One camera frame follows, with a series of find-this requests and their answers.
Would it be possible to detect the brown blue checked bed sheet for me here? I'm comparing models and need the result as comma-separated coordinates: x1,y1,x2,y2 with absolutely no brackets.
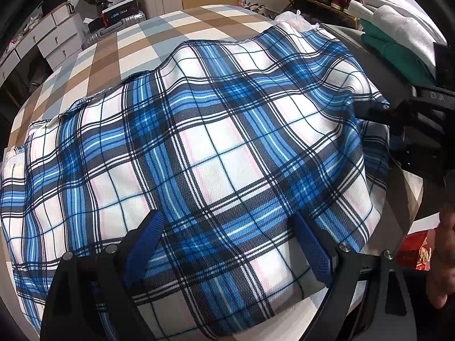
6,5,274,149

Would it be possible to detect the person right hand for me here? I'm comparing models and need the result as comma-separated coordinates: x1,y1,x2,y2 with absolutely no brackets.
427,205,455,309

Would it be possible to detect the grey folded garment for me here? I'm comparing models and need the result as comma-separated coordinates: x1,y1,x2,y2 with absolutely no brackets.
347,0,447,76

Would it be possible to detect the silver suitcase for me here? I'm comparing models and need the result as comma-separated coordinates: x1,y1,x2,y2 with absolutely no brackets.
82,11,146,50

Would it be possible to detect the black box on suitcase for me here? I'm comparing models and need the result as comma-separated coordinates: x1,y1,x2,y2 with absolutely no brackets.
101,0,139,27

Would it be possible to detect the green folded garment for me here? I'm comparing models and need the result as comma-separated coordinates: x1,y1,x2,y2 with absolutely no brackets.
360,18,436,86

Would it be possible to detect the blue white plaid cloth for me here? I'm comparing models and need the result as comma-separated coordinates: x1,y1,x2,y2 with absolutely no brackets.
1,24,389,340

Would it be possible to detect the white drawer desk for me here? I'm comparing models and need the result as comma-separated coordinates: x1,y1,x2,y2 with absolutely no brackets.
1,2,85,85

